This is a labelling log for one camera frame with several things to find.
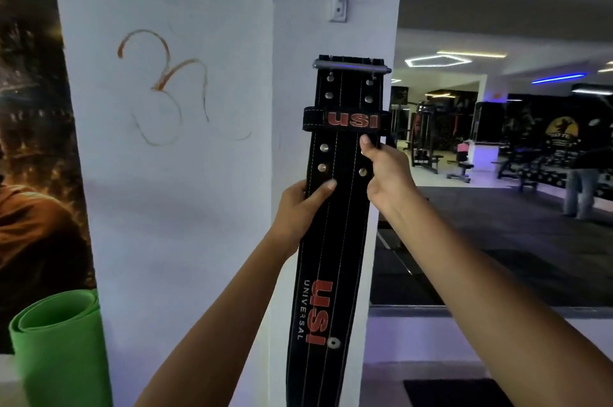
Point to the person's right hand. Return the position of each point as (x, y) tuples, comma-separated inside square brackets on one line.
[(390, 177)]

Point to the person's left hand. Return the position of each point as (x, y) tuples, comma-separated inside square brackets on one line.
[(294, 215)]

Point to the person's right thumb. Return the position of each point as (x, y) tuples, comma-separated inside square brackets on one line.
[(370, 148)]

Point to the person's left thumb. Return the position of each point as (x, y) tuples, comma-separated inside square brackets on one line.
[(322, 193)]

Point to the black leather weightlifting belt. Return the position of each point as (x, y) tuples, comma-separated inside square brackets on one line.
[(335, 229)]

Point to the person's right forearm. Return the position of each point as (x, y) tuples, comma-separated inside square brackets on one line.
[(498, 306)]

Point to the person's left forearm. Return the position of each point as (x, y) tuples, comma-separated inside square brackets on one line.
[(210, 330)]

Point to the grey workout bench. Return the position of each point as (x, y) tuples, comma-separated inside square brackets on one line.
[(460, 167)]

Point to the hexagonal ceiling light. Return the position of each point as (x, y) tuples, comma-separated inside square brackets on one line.
[(436, 60)]

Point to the dumbbell rack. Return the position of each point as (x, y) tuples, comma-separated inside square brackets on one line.
[(531, 165)]

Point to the blue ceiling light strip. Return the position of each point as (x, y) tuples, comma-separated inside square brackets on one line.
[(558, 78)]

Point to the rolled green yoga mat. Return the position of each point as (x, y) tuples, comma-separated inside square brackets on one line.
[(60, 349)]

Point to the dark wall poster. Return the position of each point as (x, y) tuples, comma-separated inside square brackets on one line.
[(36, 148)]

